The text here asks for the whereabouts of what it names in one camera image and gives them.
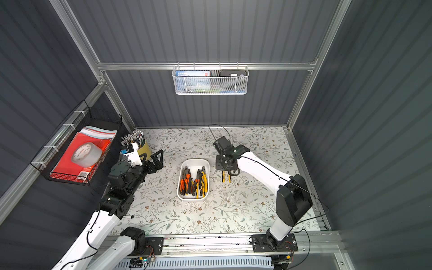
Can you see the small circuit board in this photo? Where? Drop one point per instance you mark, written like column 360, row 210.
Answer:
column 140, row 262

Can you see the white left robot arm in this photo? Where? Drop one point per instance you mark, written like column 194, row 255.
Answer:
column 124, row 181

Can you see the orange long nose pliers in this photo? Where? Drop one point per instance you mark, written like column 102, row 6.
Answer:
column 182, row 185

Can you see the blue box in basket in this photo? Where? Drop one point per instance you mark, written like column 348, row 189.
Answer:
column 192, row 73

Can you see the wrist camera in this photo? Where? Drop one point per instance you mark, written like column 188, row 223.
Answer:
column 130, row 155
column 222, row 143

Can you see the red paper packet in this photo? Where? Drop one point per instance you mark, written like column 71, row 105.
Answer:
column 67, row 171

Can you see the bundle of pens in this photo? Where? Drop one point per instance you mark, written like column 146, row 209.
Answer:
column 136, row 136

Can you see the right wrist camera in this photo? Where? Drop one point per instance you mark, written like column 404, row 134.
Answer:
column 222, row 143

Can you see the black wire wall basket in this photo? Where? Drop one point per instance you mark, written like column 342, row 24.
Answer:
column 98, row 122

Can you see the black device in basket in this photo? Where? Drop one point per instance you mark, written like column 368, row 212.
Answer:
column 233, row 73

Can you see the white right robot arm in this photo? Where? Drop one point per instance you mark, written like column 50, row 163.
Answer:
column 293, row 199

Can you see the yellow pen holder cup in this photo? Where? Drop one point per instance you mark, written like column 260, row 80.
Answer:
column 144, row 151

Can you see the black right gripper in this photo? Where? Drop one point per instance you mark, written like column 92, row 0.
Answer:
column 226, row 163

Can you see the clear tape roll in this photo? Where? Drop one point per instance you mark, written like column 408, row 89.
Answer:
column 86, row 155

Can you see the orange handled cutting pliers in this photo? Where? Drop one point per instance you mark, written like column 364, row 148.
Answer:
column 197, row 185

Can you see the orange black pliers in box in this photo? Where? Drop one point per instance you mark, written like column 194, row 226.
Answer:
column 190, row 189

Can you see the white plastic storage box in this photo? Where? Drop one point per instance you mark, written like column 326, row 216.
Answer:
column 193, row 166

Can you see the large yellow black pliers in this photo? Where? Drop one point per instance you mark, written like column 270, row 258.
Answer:
column 204, row 183

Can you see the white mesh wall basket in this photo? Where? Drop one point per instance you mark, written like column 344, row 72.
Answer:
column 213, row 85

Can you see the floral table mat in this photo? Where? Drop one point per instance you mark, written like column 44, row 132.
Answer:
column 242, row 204

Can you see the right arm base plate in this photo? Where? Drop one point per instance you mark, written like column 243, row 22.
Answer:
column 266, row 243

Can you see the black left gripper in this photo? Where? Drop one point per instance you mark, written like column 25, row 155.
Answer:
column 148, row 165

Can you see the small yellow handled pliers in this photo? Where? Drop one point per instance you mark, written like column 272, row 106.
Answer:
column 226, row 177

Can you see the aluminium front rail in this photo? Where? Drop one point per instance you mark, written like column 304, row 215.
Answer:
column 205, row 245

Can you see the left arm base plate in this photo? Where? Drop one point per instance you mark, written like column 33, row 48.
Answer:
column 148, row 244

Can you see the white ventilated cable duct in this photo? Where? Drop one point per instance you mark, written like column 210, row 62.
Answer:
column 203, row 263

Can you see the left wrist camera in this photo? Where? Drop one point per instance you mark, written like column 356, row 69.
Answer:
column 130, row 155

